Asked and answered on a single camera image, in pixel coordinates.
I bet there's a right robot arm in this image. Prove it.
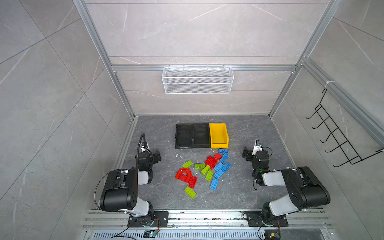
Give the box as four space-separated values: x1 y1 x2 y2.
242 145 331 223

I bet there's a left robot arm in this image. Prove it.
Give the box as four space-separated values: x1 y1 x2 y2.
94 133 161 221

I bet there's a green lego brick front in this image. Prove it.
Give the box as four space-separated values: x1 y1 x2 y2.
184 187 196 199

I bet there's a green lego brick tilted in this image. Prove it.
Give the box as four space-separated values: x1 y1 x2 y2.
201 165 211 176

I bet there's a blue lego brick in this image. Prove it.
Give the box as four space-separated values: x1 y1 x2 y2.
221 163 232 173
219 149 229 155
220 153 229 165
210 178 219 191
214 169 225 179
214 162 224 172

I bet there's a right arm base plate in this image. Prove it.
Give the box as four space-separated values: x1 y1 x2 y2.
242 211 289 227

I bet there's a white wire mesh basket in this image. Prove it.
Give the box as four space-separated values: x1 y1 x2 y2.
162 67 235 95

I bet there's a black wire hook rack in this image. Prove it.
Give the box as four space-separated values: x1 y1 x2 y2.
306 89 384 168

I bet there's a yellow plastic bin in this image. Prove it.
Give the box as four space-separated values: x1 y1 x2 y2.
209 123 229 149

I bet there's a blue lego brick front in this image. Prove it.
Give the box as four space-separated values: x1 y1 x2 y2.
210 178 219 191

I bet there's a red arch lego piece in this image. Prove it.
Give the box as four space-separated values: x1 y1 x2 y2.
175 168 192 184

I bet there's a red lego brick large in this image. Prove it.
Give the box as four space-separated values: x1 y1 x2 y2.
205 156 218 170

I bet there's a red lego brick small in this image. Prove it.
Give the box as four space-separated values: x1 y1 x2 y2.
214 154 222 160

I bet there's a black divided tray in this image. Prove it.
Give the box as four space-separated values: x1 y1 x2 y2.
175 123 211 149

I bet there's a blue lego brick top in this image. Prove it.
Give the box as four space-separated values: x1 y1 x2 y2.
219 149 229 155

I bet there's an aluminium rail front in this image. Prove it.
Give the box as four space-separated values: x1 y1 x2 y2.
76 208 338 240

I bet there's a green lego brick middle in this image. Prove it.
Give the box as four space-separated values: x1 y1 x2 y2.
195 164 206 170

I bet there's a green lego brick lower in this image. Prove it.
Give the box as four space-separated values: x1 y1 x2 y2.
205 170 214 182

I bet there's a green lego brick left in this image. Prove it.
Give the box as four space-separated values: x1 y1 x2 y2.
183 161 193 168

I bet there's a red lego brick near arch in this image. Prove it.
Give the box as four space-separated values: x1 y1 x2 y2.
189 176 198 189

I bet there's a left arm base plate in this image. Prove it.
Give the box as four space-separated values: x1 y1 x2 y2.
127 211 169 228

